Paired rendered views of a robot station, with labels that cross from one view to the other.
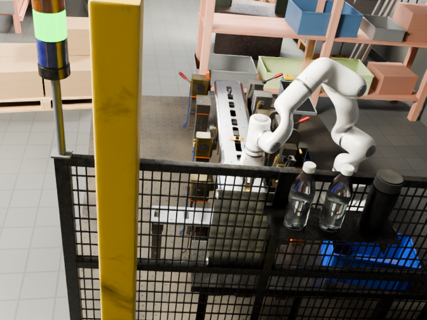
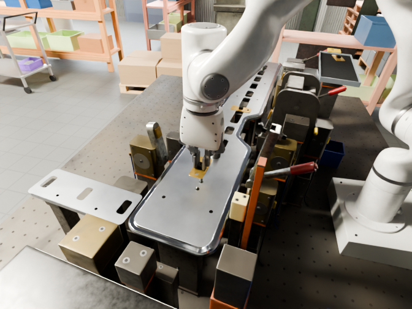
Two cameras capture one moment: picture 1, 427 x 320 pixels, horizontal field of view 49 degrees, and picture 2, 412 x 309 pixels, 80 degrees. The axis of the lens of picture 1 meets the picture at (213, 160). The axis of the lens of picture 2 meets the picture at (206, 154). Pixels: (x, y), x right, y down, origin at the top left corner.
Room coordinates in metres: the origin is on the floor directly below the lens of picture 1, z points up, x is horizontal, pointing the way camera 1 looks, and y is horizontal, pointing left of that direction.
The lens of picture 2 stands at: (1.17, -0.39, 1.49)
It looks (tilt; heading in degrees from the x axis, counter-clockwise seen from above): 38 degrees down; 26
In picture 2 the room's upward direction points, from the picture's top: 2 degrees clockwise
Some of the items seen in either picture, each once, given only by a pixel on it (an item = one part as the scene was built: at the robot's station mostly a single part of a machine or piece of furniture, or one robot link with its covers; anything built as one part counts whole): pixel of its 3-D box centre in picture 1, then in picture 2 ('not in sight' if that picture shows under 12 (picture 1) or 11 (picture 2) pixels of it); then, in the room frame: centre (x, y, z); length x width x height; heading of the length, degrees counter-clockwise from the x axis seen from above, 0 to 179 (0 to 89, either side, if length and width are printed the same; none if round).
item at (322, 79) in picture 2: (297, 96); (336, 66); (2.35, -0.41, 1.16); 0.37 x 0.14 x 0.02; 7
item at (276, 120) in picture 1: (276, 160); (285, 143); (2.00, -0.32, 0.95); 0.18 x 0.13 x 0.49; 7
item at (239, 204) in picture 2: not in sight; (232, 243); (1.55, -0.30, 0.88); 0.04 x 0.04 x 0.37; 7
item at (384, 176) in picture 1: (379, 202); not in sight; (1.00, -0.46, 1.52); 0.07 x 0.07 x 0.18
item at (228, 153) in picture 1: (235, 137); (240, 108); (2.10, -0.10, 1.00); 1.38 x 0.22 x 0.02; 7
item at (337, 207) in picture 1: (338, 197); not in sight; (0.99, -0.34, 1.53); 0.07 x 0.07 x 0.20
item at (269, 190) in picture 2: not in sight; (257, 228); (1.64, -0.34, 0.87); 0.10 x 0.07 x 0.35; 97
